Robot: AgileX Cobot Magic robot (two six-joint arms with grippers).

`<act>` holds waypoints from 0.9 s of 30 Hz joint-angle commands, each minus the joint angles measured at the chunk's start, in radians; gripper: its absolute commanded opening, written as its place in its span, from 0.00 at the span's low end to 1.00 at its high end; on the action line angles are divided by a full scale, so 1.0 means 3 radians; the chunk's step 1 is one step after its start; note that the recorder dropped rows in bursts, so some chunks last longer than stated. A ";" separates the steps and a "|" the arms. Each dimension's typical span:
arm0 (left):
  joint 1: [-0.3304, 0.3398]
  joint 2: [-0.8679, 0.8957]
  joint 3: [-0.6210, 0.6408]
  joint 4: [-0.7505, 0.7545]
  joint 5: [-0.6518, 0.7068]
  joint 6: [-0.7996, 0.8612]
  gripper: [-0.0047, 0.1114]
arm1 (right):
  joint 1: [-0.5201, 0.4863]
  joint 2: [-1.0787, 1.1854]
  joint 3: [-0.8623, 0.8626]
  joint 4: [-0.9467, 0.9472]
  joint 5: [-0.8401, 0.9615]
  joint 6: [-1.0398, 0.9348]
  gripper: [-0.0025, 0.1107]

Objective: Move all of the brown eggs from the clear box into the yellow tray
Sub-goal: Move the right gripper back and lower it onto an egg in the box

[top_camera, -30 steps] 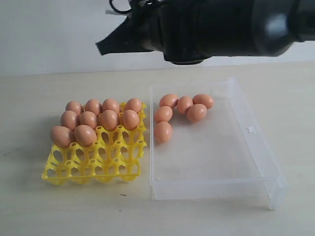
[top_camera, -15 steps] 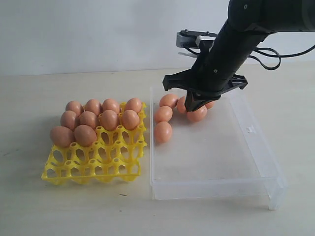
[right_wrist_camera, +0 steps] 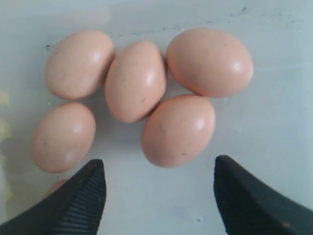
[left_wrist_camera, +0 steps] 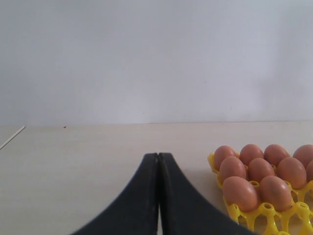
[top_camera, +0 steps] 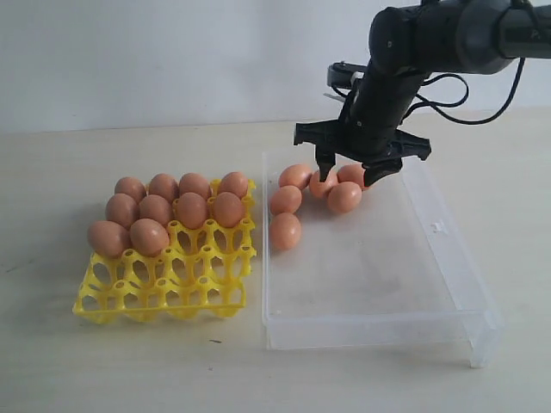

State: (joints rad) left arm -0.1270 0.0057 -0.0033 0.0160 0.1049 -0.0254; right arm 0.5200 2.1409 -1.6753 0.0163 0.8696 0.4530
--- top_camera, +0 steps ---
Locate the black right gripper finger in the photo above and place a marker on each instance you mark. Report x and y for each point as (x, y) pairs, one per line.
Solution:
(373, 172)
(325, 160)

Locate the clear plastic bin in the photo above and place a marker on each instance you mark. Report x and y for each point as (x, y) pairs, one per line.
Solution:
(395, 271)

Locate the brown egg column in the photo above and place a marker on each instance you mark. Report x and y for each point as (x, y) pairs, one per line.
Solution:
(156, 207)

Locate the brown egg slot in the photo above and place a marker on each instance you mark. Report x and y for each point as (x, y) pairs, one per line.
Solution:
(164, 185)
(234, 182)
(195, 183)
(132, 187)

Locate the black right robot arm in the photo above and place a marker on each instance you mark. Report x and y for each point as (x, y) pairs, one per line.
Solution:
(410, 47)

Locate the yellow plastic egg tray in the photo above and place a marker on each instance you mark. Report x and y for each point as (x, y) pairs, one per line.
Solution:
(201, 270)

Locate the brown egg mid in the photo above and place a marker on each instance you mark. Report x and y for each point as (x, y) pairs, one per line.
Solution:
(149, 237)

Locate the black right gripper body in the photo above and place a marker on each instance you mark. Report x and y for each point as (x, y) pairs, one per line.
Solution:
(367, 129)

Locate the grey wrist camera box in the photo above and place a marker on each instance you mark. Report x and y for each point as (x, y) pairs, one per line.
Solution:
(340, 74)

